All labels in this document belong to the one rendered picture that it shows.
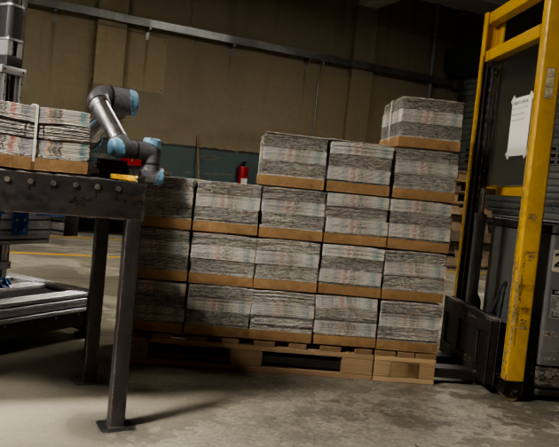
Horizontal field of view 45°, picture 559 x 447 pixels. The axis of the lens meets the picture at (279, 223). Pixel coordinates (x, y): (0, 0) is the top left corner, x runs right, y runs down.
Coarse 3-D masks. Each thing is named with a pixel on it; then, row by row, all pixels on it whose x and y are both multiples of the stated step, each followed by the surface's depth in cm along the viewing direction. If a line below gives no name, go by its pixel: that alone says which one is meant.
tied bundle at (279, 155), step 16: (272, 144) 295; (288, 144) 296; (304, 144) 296; (320, 144) 297; (272, 160) 295; (288, 160) 296; (304, 160) 297; (320, 160) 297; (304, 176) 297; (320, 176) 297
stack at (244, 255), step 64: (192, 192) 293; (256, 192) 296; (320, 192) 298; (192, 256) 294; (256, 256) 297; (320, 256) 304; (384, 256) 302; (192, 320) 296; (256, 320) 299; (320, 320) 302
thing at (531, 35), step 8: (528, 32) 303; (536, 32) 295; (512, 40) 320; (520, 40) 311; (528, 40) 302; (536, 40) 298; (496, 48) 339; (504, 48) 328; (512, 48) 319; (520, 48) 315; (488, 56) 348; (496, 56) 338; (504, 56) 335
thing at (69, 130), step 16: (48, 112) 237; (64, 112) 239; (80, 112) 241; (48, 128) 238; (64, 128) 240; (80, 128) 242; (48, 144) 239; (64, 144) 241; (80, 144) 243; (64, 160) 242; (80, 160) 244
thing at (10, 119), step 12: (0, 108) 230; (12, 108) 232; (24, 108) 233; (0, 120) 231; (12, 120) 233; (24, 120) 234; (0, 132) 231; (12, 132) 233; (24, 132) 235; (0, 144) 232; (12, 144) 234; (24, 144) 236; (12, 168) 236
